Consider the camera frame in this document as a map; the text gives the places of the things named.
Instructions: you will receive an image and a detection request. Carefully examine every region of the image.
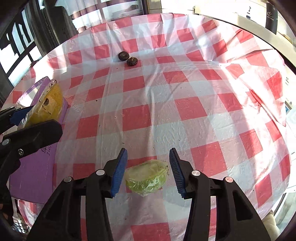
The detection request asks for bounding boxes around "yellow fruit half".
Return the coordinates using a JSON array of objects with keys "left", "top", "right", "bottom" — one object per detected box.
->
[{"left": 18, "top": 80, "right": 63, "bottom": 130}]

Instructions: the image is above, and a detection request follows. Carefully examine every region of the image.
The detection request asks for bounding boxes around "green cabbage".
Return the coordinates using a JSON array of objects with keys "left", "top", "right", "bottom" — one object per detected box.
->
[{"left": 124, "top": 160, "right": 169, "bottom": 196}]

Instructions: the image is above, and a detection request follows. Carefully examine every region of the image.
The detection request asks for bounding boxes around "dark round fruit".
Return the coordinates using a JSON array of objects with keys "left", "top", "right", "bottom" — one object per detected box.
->
[
  {"left": 118, "top": 51, "right": 130, "bottom": 61},
  {"left": 126, "top": 57, "right": 138, "bottom": 67}
]

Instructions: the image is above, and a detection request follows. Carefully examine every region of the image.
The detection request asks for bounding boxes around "purple-edged cardboard box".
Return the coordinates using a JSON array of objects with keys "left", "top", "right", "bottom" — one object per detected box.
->
[{"left": 9, "top": 76, "right": 69, "bottom": 205}]

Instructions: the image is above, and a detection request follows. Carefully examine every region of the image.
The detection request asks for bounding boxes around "red white checkered tablecloth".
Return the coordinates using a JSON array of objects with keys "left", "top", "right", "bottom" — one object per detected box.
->
[{"left": 4, "top": 14, "right": 290, "bottom": 217}]

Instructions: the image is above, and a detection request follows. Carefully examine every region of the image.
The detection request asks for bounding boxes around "black bottle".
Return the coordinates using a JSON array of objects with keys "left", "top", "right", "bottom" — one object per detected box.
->
[{"left": 265, "top": 2, "right": 278, "bottom": 34}]

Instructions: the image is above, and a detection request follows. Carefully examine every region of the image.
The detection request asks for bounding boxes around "window frame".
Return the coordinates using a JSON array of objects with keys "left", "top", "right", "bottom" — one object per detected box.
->
[{"left": 1, "top": 1, "right": 79, "bottom": 103}]

